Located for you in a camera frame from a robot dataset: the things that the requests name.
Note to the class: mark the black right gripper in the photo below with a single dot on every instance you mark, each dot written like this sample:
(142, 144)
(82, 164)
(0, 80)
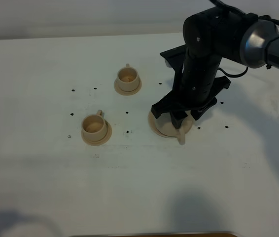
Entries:
(195, 85)

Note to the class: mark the beige ceramic teapot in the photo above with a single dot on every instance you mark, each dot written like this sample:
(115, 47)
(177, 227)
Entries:
(169, 128)

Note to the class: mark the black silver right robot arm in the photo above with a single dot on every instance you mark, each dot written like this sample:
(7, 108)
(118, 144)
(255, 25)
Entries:
(211, 35)

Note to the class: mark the large beige teapot saucer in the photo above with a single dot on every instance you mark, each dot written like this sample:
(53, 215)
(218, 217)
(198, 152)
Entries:
(154, 124)

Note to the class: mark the far beige teacup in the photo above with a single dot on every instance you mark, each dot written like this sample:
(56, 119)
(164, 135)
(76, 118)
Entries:
(128, 78)

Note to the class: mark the beige teacup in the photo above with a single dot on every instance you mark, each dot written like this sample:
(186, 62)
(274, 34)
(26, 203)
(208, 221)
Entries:
(94, 127)
(128, 78)

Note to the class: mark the near beige cup saucer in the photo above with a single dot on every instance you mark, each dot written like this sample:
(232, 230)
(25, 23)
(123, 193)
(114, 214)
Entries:
(107, 137)

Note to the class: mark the beige cup saucer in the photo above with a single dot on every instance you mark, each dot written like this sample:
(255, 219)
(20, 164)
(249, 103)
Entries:
(107, 137)
(127, 93)

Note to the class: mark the far beige cup saucer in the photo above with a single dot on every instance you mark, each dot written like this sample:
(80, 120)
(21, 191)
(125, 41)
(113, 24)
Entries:
(127, 93)

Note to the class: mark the near beige teacup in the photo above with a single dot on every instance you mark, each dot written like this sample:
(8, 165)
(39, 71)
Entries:
(94, 127)

